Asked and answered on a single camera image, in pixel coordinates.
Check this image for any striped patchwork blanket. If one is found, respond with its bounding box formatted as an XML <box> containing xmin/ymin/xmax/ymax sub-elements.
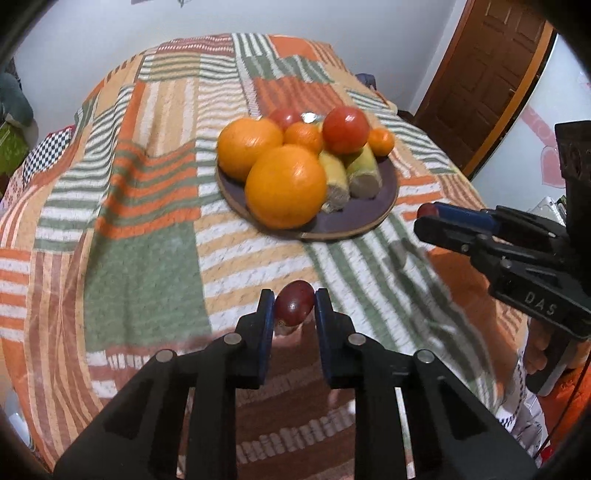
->
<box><xmin>0</xmin><ymin>32</ymin><xmax>532</xmax><ymax>480</ymax></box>

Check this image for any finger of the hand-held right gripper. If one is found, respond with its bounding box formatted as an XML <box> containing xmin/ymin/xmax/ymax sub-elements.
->
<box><xmin>434</xmin><ymin>203</ymin><xmax>566</xmax><ymax>238</ymax></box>
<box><xmin>414</xmin><ymin>216</ymin><xmax>514</xmax><ymax>277</ymax></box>

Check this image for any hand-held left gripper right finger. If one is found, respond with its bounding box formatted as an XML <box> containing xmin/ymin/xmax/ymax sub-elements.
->
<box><xmin>314</xmin><ymin>287</ymin><xmax>539</xmax><ymax>480</ymax></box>

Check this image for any white wardrobe sliding door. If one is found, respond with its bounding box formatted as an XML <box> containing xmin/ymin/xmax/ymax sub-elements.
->
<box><xmin>470</xmin><ymin>32</ymin><xmax>591</xmax><ymax>224</ymax></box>

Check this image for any large orange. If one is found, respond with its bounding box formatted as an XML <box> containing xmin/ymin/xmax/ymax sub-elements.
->
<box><xmin>217</xmin><ymin>117</ymin><xmax>284</xmax><ymax>182</ymax></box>
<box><xmin>245</xmin><ymin>144</ymin><xmax>328</xmax><ymax>230</ymax></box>

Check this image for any person's right hand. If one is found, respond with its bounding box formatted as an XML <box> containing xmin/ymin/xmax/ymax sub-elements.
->
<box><xmin>524</xmin><ymin>318</ymin><xmax>553</xmax><ymax>377</ymax></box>

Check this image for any checkered cloth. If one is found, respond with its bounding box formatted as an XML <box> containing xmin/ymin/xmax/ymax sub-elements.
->
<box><xmin>19</xmin><ymin>124</ymin><xmax>77</xmax><ymax>186</ymax></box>

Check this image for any small tangerine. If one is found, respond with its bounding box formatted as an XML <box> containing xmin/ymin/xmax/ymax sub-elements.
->
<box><xmin>283</xmin><ymin>122</ymin><xmax>324</xmax><ymax>155</ymax></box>
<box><xmin>368</xmin><ymin>128</ymin><xmax>396</xmax><ymax>157</ymax></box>

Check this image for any banana piece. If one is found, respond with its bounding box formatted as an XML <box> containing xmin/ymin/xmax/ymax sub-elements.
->
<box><xmin>344</xmin><ymin>145</ymin><xmax>383</xmax><ymax>199</ymax></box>
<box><xmin>318</xmin><ymin>150</ymin><xmax>351</xmax><ymax>214</ymax></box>

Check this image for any large red tomato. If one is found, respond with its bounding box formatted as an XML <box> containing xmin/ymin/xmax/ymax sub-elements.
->
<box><xmin>322</xmin><ymin>106</ymin><xmax>370</xmax><ymax>155</ymax></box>

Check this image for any small red tomato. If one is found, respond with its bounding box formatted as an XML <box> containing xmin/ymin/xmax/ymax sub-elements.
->
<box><xmin>269</xmin><ymin>107</ymin><xmax>304</xmax><ymax>131</ymax></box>

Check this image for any dark red jujube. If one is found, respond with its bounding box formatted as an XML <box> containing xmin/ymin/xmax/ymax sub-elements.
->
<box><xmin>275</xmin><ymin>280</ymin><xmax>315</xmax><ymax>325</ymax></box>

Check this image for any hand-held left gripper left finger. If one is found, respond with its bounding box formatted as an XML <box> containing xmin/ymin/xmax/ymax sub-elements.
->
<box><xmin>54</xmin><ymin>288</ymin><xmax>278</xmax><ymax>480</ymax></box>

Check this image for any purple plate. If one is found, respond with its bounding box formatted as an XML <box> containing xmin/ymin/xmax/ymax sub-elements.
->
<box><xmin>215</xmin><ymin>150</ymin><xmax>399</xmax><ymax>241</ymax></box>

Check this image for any brown wooden door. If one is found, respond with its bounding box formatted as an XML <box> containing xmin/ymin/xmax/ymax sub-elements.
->
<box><xmin>412</xmin><ymin>0</ymin><xmax>556</xmax><ymax>177</ymax></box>

